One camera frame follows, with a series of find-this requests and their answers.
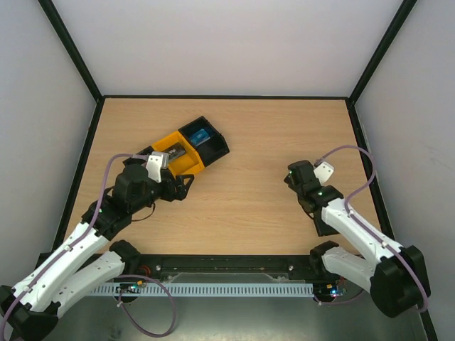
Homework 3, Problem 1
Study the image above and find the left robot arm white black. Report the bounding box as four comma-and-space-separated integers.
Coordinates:
1, 164, 194, 340

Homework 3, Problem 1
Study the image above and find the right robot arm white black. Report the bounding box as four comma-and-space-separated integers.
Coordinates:
284, 160, 431, 318

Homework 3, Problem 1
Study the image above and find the black card in bin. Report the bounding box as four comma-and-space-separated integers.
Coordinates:
164, 143, 186, 163

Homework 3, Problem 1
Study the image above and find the blue card in bin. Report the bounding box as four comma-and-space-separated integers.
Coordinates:
189, 129, 210, 147

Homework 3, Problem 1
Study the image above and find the yellow bin middle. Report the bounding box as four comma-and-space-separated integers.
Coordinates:
151, 131, 205, 175

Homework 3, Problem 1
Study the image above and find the black bin left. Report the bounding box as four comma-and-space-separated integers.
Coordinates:
123, 146, 154, 166

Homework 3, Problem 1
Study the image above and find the black bin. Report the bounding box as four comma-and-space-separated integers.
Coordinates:
123, 146, 154, 166
178, 116, 230, 167

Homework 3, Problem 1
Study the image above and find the black bin right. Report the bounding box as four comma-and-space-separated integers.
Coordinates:
178, 116, 230, 167

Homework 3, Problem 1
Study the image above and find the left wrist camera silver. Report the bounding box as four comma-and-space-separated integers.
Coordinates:
145, 151, 169, 183

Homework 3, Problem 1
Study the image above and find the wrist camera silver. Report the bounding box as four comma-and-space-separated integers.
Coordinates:
314, 161, 335, 185
145, 151, 169, 183

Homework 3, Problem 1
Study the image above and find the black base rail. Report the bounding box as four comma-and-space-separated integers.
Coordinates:
35, 251, 360, 281

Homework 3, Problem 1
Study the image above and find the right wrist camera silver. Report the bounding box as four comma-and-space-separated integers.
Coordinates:
314, 161, 335, 185

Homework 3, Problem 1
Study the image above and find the grey slotted cable duct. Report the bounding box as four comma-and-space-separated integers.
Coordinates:
88, 283, 314, 298

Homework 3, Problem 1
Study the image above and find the black cage frame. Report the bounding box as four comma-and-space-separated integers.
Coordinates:
35, 0, 439, 341

